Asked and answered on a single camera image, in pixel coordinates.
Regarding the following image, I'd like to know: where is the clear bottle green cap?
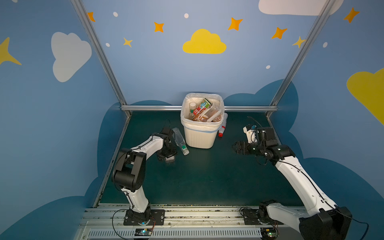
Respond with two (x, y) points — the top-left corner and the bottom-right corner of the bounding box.
(172, 128), (190, 156)

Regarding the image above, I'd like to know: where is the white bottle red cap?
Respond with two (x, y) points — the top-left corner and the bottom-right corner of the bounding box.
(218, 113), (228, 138)

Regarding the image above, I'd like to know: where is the clear bottle green band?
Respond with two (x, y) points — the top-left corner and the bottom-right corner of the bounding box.
(189, 102), (197, 113)

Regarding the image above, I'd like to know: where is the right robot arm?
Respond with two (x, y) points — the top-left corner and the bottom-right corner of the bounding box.
(233, 125), (353, 240)

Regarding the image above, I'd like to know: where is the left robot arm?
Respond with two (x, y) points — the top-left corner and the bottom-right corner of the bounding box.
(112, 127), (178, 224)

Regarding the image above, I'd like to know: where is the white plastic trash bin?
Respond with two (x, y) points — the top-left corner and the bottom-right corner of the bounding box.
(181, 93), (225, 149)

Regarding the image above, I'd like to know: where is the left controller board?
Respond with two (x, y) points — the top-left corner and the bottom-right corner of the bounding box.
(135, 229), (152, 237)

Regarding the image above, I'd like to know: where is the controller board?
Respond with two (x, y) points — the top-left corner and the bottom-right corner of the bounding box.
(135, 229), (152, 237)
(261, 228), (279, 240)

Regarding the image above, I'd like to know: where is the right controller board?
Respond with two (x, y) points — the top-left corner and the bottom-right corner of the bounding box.
(261, 228), (279, 240)

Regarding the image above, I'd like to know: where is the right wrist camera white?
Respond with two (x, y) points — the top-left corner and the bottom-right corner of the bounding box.
(243, 125), (258, 144)

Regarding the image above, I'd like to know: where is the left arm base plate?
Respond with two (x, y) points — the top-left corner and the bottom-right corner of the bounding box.
(123, 210), (166, 226)

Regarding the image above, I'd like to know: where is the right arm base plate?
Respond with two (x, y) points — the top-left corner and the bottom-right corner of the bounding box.
(239, 208), (269, 225)

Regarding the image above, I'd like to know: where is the aluminium rail frame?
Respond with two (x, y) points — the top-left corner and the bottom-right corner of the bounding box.
(74, 204), (303, 240)

